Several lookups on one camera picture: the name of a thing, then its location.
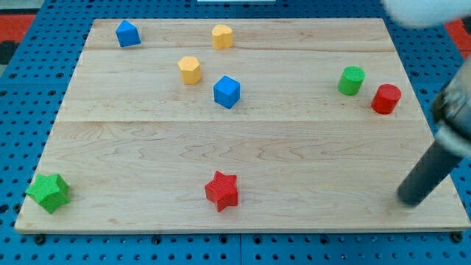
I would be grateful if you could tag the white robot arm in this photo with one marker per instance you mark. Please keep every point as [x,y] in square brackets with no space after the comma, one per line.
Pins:
[417,14]

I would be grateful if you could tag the red star block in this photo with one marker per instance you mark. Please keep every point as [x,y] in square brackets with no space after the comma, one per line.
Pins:
[222,190]

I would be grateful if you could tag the wooden board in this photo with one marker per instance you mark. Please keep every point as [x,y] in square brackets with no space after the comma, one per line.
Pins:
[137,146]

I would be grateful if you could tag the green star block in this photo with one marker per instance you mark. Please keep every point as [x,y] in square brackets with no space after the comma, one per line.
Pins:
[49,191]

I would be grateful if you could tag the blue cube block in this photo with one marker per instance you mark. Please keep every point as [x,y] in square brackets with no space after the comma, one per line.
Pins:
[226,92]

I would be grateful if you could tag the yellow hexagon block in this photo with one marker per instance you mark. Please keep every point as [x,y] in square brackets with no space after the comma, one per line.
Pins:
[190,70]

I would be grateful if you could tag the green cylinder block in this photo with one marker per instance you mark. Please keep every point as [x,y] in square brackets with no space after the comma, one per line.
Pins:
[351,80]

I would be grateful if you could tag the blue pentagon block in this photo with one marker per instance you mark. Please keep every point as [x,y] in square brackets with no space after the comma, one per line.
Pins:
[127,34]

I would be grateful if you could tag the red cylinder block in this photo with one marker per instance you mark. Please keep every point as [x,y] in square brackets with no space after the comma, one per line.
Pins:
[386,98]

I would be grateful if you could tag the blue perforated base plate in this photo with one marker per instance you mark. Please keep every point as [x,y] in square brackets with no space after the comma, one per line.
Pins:
[32,87]

